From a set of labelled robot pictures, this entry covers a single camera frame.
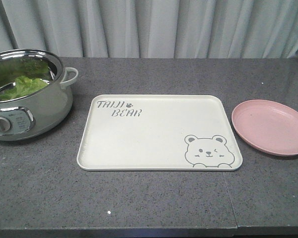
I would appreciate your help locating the cream bear serving tray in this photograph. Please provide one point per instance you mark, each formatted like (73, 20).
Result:
(158, 132)

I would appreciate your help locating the pink round plate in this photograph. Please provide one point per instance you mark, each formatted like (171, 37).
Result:
(267, 126)

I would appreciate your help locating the green lettuce leaves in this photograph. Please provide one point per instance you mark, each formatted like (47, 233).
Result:
(22, 86)

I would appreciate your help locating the cream electric cooking pot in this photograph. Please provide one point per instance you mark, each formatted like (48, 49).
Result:
(41, 111)

